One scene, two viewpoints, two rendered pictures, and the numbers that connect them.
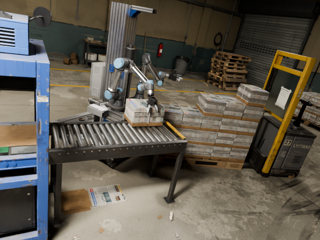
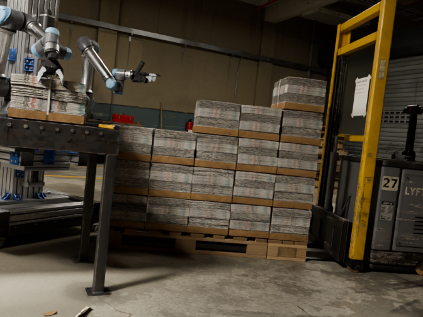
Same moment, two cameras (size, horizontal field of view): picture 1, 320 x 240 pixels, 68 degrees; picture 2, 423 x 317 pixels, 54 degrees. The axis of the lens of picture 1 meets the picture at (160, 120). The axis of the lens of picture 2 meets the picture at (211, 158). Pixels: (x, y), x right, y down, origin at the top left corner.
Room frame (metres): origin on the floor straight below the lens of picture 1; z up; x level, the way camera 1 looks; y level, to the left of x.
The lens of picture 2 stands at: (0.33, -0.97, 0.82)
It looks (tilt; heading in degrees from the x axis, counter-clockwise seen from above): 3 degrees down; 5
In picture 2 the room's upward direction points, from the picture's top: 6 degrees clockwise
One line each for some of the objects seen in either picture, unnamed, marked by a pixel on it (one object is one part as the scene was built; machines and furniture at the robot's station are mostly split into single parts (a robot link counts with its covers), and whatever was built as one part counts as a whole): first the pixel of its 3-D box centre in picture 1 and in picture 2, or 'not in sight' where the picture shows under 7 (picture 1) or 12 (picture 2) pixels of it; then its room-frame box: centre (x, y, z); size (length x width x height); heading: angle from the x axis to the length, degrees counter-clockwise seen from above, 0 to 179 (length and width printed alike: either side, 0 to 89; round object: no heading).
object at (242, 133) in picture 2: (227, 112); (253, 135); (3.43, -0.96, 0.86); 0.38 x 0.29 x 0.04; 12
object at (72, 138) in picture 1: (71, 136); not in sight; (1.94, 0.78, 0.77); 0.47 x 0.05 x 0.05; 31
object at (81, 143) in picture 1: (78, 136); not in sight; (1.97, 0.72, 0.77); 0.47 x 0.05 x 0.05; 31
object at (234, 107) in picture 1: (228, 107); (254, 123); (3.43, -0.96, 0.95); 0.38 x 0.29 x 0.23; 12
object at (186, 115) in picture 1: (193, 135); (189, 189); (3.33, -0.55, 0.42); 1.17 x 0.39 x 0.83; 103
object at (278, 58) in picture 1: (261, 104); (332, 131); (3.91, -1.61, 0.97); 0.09 x 0.09 x 1.75; 13
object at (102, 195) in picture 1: (107, 194); not in sight; (2.16, 0.42, 0.01); 0.37 x 0.28 x 0.01; 121
